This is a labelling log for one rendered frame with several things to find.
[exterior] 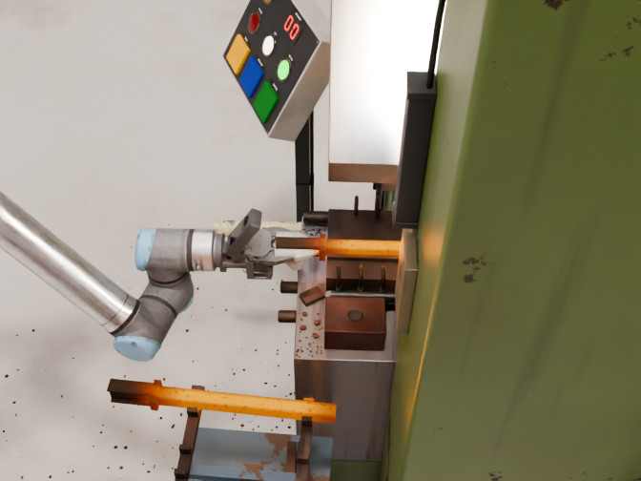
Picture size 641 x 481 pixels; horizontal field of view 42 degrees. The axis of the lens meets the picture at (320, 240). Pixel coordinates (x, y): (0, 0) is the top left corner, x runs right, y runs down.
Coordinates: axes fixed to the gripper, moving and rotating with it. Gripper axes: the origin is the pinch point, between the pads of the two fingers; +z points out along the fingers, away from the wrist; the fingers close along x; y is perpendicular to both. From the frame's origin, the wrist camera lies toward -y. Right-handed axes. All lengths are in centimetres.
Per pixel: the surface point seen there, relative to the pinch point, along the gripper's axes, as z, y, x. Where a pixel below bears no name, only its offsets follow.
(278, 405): -5.1, 3.0, 35.5
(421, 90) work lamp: 16, -64, 27
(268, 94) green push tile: -12.1, -3.1, -44.2
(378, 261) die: 13.6, 1.0, 3.1
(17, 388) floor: -95, 99, -21
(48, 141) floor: -113, 99, -134
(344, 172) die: 6.3, -29.4, 7.6
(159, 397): -26.9, 2.7, 34.6
